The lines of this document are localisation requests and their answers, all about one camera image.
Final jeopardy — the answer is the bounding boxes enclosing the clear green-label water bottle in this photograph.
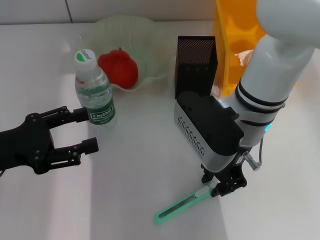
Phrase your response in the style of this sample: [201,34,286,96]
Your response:
[73,48,118,127]

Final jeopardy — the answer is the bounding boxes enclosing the green utility knife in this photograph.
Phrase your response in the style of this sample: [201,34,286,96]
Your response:
[153,181,218,224]

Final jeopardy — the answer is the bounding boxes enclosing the yellow plastic bin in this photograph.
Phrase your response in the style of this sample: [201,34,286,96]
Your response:
[211,0,300,98]

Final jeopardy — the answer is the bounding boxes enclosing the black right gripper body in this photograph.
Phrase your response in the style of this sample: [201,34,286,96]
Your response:
[216,152,245,182]

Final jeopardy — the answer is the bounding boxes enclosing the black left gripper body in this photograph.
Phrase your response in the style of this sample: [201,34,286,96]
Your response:
[0,112,55,175]

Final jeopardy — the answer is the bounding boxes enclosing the green glass fruit plate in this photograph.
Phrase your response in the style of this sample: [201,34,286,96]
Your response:
[74,15,173,93]

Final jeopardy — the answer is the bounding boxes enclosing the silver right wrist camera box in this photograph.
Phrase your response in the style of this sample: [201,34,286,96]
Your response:
[174,91,245,173]

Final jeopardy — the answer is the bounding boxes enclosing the white paper ball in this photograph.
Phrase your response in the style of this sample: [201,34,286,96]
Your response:
[234,49,255,67]

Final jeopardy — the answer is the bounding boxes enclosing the black mesh pen holder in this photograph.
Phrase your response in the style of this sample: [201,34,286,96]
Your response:
[174,35,219,99]

